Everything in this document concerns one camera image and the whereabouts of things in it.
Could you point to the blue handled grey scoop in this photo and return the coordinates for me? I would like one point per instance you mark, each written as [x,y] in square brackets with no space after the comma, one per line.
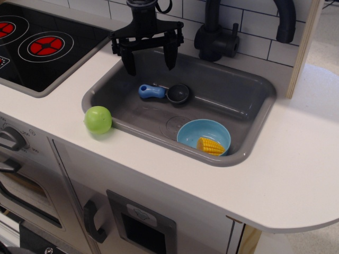
[177,94]

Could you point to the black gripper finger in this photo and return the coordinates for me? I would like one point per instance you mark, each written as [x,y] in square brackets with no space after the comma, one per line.
[128,59]
[170,49]

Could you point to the green toy apple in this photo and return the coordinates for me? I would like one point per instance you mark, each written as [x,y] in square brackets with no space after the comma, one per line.
[98,120]

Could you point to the grey plastic sink basin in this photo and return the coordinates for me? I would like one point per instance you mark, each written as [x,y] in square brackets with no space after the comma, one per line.
[238,100]

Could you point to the grey oven knob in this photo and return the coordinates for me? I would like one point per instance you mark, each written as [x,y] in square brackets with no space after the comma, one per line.
[13,140]

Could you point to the toy oven door window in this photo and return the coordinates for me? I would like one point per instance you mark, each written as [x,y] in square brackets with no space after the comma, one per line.
[25,197]

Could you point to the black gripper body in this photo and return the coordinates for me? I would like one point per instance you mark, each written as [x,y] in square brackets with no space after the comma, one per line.
[145,32]

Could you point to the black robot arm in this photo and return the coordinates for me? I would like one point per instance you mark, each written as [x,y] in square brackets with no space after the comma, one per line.
[147,6]

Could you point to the dark grey toy faucet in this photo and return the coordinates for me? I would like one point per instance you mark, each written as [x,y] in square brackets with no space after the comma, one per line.
[213,43]

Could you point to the dark grey cabinet handle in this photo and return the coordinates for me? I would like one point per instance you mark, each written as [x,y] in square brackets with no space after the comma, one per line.
[90,210]

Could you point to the grey oven door handle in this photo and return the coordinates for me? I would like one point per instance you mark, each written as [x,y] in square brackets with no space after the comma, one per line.
[10,164]

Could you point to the black toy stovetop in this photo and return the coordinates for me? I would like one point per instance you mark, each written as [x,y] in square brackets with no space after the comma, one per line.
[39,51]

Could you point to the yellow toy corn cob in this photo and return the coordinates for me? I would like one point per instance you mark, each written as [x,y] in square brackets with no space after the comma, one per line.
[209,146]

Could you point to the light blue plastic bowl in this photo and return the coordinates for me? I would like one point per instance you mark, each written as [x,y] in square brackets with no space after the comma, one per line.
[190,132]

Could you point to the light wooden side post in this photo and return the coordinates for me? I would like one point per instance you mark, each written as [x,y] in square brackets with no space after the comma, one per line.
[307,36]

